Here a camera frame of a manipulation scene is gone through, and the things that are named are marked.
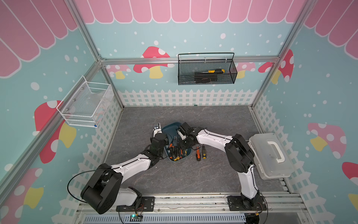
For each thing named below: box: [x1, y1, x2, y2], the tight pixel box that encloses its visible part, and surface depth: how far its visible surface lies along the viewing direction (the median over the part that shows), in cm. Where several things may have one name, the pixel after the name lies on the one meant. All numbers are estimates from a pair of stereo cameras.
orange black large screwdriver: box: [195, 146, 201, 161], surface depth 92 cm
